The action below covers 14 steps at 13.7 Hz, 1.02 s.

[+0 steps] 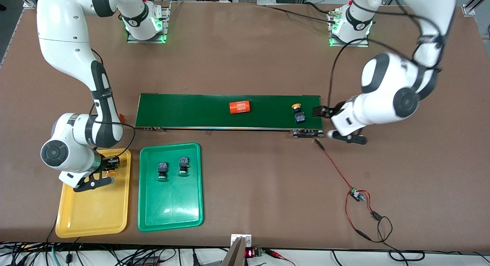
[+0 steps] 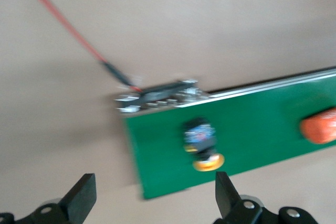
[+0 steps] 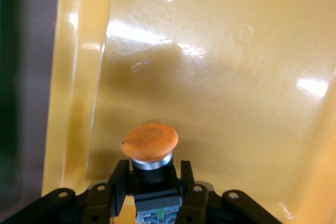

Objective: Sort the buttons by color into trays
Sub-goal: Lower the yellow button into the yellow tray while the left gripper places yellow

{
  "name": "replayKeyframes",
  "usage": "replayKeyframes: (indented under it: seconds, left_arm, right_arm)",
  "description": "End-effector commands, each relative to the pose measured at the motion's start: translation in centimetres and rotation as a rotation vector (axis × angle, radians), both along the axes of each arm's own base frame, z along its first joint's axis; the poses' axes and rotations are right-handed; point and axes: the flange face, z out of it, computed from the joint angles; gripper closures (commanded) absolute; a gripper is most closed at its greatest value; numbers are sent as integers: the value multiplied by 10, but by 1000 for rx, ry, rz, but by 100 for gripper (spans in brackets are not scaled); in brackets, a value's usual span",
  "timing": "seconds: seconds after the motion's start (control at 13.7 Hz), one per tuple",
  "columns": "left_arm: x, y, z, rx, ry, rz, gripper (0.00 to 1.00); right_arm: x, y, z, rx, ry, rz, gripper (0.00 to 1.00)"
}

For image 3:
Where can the yellow plastic tray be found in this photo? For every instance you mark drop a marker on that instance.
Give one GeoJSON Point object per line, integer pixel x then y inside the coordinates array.
{"type": "Point", "coordinates": [210, 77]}

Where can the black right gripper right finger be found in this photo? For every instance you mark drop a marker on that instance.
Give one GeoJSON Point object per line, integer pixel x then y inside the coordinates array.
{"type": "Point", "coordinates": [194, 203]}

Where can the yellow push button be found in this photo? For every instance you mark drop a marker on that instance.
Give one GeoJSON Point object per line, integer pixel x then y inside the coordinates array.
{"type": "Point", "coordinates": [149, 140]}

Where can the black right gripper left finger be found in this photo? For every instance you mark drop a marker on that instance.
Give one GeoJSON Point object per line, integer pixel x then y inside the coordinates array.
{"type": "Point", "coordinates": [99, 200]}

